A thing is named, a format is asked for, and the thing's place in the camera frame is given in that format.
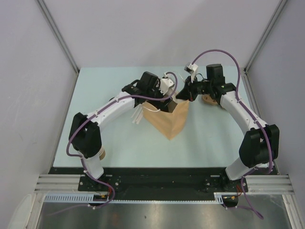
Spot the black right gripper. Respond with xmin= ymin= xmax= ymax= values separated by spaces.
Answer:
xmin=177 ymin=75 xmax=213 ymax=102

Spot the brown paper takeout bag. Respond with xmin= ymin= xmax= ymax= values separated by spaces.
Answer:
xmin=142 ymin=90 xmax=189 ymax=140

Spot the stack of brown paper cups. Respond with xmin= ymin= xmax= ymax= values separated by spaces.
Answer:
xmin=99 ymin=146 xmax=106 ymax=160

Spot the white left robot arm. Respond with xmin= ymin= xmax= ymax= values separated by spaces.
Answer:
xmin=66 ymin=71 xmax=178 ymax=191

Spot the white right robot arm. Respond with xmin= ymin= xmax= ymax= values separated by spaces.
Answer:
xmin=176 ymin=63 xmax=280 ymax=191

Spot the brown cardboard cup carrier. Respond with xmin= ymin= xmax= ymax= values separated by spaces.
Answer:
xmin=201 ymin=94 xmax=224 ymax=109

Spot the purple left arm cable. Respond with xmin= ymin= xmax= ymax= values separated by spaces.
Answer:
xmin=45 ymin=72 xmax=177 ymax=216

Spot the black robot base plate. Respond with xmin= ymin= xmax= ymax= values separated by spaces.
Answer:
xmin=49 ymin=167 xmax=248 ymax=201

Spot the right white cable duct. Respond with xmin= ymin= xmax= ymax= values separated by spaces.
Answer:
xmin=214 ymin=192 xmax=239 ymax=206

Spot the white cable duct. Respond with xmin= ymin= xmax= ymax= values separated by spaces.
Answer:
xmin=214 ymin=192 xmax=239 ymax=206
xmin=44 ymin=193 xmax=112 ymax=203

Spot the left white cable duct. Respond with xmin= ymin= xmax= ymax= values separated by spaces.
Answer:
xmin=44 ymin=193 xmax=112 ymax=203

